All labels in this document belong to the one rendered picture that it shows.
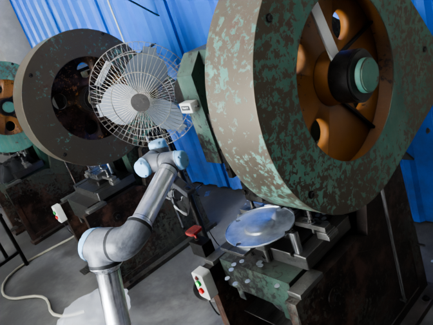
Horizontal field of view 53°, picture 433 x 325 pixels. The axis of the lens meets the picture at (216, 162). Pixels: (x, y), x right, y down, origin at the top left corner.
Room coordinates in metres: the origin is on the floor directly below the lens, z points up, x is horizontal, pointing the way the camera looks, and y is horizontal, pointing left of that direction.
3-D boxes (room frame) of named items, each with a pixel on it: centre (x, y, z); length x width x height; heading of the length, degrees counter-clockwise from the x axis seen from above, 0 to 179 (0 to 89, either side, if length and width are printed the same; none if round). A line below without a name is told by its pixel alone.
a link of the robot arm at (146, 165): (1.68, 0.25, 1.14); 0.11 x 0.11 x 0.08; 57
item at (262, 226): (1.55, -0.08, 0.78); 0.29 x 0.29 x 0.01
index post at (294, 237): (1.41, -0.18, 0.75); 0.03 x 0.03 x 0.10; 36
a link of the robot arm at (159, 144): (1.77, 0.21, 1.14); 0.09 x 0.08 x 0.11; 147
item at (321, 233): (1.49, -0.28, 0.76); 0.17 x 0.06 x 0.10; 36
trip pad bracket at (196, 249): (1.74, 0.19, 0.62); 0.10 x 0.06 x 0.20; 36
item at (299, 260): (1.63, -0.18, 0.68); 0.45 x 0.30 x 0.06; 36
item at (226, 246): (1.52, -0.04, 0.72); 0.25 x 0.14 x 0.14; 126
